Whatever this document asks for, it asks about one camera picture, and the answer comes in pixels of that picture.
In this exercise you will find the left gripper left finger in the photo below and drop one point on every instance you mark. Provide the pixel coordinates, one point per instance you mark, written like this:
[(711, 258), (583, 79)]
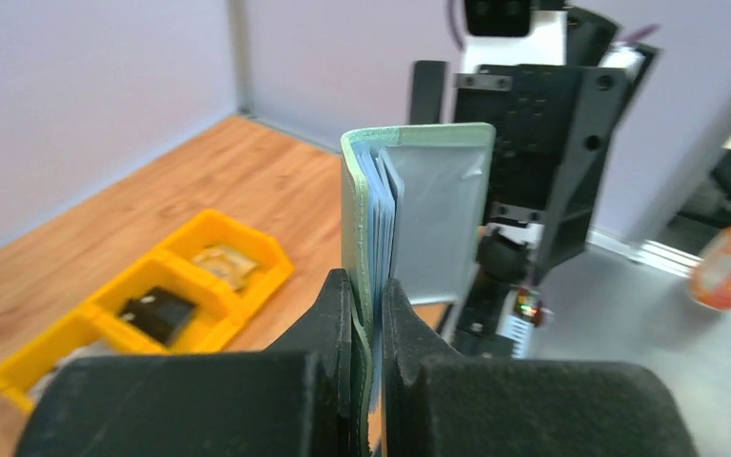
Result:
[(293, 398)]

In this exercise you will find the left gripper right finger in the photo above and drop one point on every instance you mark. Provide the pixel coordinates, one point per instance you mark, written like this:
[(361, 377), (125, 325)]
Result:
[(438, 402)]

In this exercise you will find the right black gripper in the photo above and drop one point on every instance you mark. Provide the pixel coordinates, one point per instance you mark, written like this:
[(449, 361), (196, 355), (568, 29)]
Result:
[(537, 111)]

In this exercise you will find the green card holder wallet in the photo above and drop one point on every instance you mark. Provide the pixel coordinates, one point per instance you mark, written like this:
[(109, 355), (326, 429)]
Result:
[(412, 201)]

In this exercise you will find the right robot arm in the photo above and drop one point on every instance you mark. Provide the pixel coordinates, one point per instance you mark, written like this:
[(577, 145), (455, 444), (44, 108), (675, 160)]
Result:
[(503, 306)]

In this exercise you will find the black cards stack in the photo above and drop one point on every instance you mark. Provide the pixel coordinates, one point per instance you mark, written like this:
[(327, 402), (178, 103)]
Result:
[(161, 314)]

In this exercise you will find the right yellow plastic bin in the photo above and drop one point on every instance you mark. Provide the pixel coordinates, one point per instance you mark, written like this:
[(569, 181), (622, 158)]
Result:
[(211, 228)]

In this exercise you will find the yellow plastic bin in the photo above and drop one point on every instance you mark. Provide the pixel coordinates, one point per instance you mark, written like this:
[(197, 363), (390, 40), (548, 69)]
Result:
[(211, 228), (27, 372), (215, 321)]

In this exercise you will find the middle yellow plastic bin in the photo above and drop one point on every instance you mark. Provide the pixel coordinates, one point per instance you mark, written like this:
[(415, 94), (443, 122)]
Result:
[(215, 321)]

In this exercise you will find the left yellow plastic bin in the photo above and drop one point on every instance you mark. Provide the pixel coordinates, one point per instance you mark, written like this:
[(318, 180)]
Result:
[(27, 372)]

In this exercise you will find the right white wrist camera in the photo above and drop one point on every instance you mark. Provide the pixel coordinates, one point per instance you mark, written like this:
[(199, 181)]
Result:
[(510, 33)]

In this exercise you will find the aluminium frame post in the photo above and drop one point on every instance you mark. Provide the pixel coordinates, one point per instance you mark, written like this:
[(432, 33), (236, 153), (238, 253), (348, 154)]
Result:
[(701, 157)]

